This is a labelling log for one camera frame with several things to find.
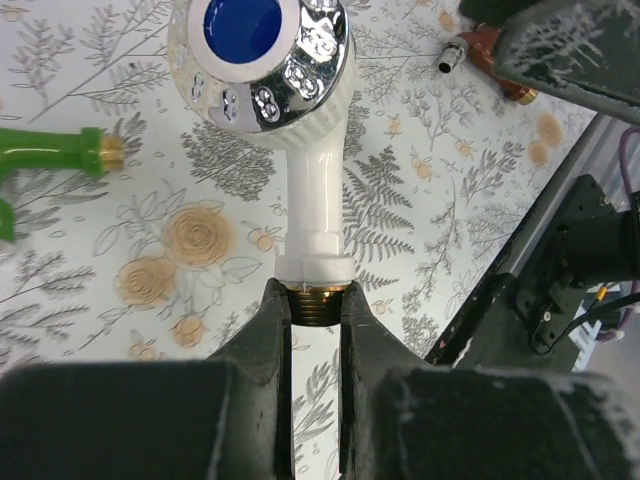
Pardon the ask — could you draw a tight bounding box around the floral table mat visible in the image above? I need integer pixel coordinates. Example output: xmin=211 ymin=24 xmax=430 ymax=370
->
xmin=1 ymin=1 xmax=593 ymax=479

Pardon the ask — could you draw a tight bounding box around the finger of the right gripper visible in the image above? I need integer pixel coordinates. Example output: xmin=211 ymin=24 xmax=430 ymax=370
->
xmin=493 ymin=1 xmax=639 ymax=125

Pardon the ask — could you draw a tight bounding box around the white chrome faucet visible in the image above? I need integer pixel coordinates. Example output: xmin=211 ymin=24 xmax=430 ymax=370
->
xmin=168 ymin=0 xmax=357 ymax=327

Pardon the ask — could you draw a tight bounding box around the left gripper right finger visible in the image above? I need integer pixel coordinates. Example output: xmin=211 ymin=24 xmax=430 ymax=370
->
xmin=339 ymin=282 xmax=423 ymax=479

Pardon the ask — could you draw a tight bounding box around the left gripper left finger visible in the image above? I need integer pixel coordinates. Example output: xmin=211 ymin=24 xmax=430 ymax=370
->
xmin=207 ymin=279 xmax=293 ymax=479

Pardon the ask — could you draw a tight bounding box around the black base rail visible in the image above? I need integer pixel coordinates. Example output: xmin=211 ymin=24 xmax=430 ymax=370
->
xmin=425 ymin=175 xmax=639 ymax=371

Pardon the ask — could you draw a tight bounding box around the brown faucet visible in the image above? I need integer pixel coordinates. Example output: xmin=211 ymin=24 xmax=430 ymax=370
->
xmin=436 ymin=24 xmax=538 ymax=106

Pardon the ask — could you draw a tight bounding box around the green faucet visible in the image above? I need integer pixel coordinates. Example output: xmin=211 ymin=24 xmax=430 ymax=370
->
xmin=0 ymin=127 xmax=126 ymax=246

